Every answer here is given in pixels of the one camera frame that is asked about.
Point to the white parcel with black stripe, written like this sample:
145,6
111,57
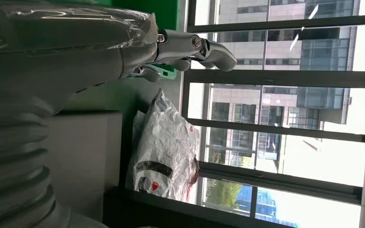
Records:
163,141

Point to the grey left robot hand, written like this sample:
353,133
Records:
59,47

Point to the dark window frame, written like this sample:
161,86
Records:
264,77

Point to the grey office building outside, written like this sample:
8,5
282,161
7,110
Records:
283,47

